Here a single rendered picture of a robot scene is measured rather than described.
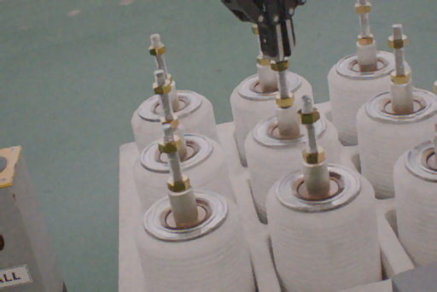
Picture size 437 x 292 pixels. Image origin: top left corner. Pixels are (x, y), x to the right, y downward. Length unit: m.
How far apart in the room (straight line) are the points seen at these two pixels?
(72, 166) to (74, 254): 0.28
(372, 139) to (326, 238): 0.16
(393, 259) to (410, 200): 0.06
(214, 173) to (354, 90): 0.21
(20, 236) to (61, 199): 0.58
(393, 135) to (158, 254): 0.27
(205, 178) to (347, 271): 0.17
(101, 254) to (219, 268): 0.47
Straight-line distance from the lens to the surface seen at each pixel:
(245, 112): 0.84
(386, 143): 0.75
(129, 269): 0.73
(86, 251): 1.11
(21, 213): 0.67
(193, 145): 0.76
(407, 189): 0.66
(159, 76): 0.71
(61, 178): 1.32
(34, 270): 0.69
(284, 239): 0.65
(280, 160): 0.72
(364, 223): 0.65
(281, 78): 0.73
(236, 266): 0.65
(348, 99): 0.86
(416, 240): 0.69
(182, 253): 0.62
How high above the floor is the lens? 0.60
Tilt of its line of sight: 25 degrees down
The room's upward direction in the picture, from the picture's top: 11 degrees counter-clockwise
